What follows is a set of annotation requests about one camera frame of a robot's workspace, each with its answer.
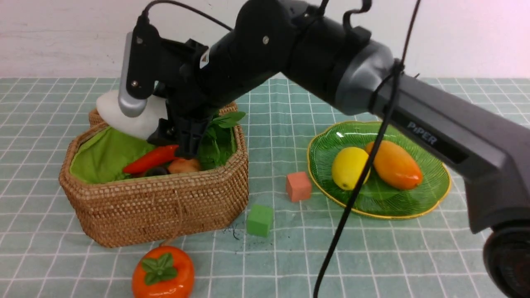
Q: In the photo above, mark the dark purple eggplant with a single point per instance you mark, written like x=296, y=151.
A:
x=156, y=171

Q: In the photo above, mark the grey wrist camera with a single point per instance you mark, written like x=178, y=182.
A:
x=140, y=68

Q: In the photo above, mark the red chili pepper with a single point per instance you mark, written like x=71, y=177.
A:
x=152, y=159

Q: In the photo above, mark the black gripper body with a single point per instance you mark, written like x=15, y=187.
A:
x=199, y=80

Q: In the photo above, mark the orange foam cube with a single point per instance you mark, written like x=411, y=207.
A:
x=298, y=186

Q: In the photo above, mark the white radish with leaves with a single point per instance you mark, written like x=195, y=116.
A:
x=216, y=148

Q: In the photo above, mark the woven rattan basket lid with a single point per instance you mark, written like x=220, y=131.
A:
x=95, y=119

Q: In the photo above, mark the woven rattan basket green lining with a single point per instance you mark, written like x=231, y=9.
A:
x=117, y=209

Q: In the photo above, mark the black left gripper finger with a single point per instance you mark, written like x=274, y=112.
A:
x=190, y=132

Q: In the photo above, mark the green checkered tablecloth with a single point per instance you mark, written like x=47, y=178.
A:
x=45, y=254

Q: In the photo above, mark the green foam cube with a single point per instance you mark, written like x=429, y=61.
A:
x=259, y=221

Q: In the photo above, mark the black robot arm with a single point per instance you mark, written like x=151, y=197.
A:
x=345, y=68

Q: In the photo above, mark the yellow lemon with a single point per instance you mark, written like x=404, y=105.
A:
x=347, y=167

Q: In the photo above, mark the brown potato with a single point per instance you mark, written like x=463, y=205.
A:
x=182, y=165

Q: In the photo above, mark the orange yellow mango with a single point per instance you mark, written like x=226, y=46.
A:
x=396, y=167

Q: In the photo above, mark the orange persimmon green leaf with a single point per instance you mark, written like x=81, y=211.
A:
x=164, y=272

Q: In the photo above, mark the green glass leaf plate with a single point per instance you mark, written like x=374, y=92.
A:
x=377, y=199

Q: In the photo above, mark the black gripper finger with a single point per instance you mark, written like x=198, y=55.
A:
x=164, y=134

